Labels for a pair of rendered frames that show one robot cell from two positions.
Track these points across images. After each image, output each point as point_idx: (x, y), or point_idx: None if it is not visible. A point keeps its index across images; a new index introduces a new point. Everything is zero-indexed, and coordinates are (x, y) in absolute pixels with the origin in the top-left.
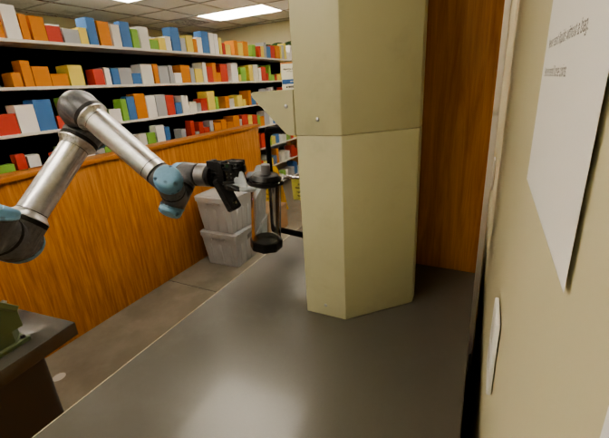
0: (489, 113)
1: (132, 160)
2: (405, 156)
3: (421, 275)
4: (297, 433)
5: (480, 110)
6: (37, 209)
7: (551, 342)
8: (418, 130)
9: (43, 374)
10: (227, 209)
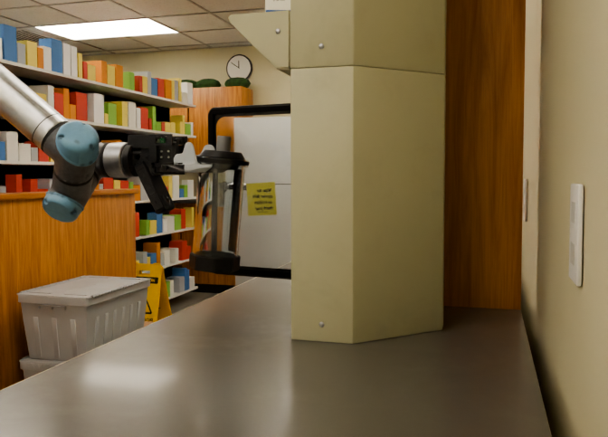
0: (521, 83)
1: (23, 112)
2: (429, 108)
3: (448, 312)
4: (322, 417)
5: (509, 80)
6: None
7: None
8: (442, 77)
9: None
10: (156, 208)
